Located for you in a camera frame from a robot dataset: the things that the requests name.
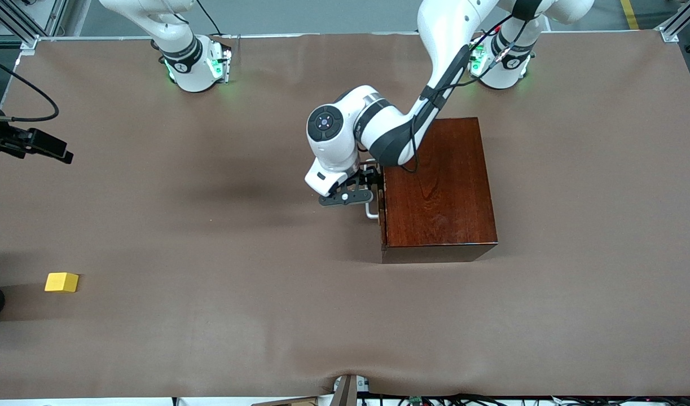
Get brown table cover sheet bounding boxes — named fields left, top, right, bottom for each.
left=0, top=31, right=690, bottom=399

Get yellow block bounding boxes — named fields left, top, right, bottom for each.
left=45, top=272, right=80, bottom=293

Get black right arm base cable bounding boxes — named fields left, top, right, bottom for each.
left=194, top=0, right=224, bottom=37

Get grey metal bracket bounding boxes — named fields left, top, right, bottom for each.
left=331, top=374, right=371, bottom=406

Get dark wooden drawer cabinet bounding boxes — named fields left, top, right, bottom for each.
left=379, top=117, right=499, bottom=264

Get aluminium frame profile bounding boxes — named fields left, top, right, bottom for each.
left=0, top=0, right=69, bottom=49
left=655, top=0, right=690, bottom=43

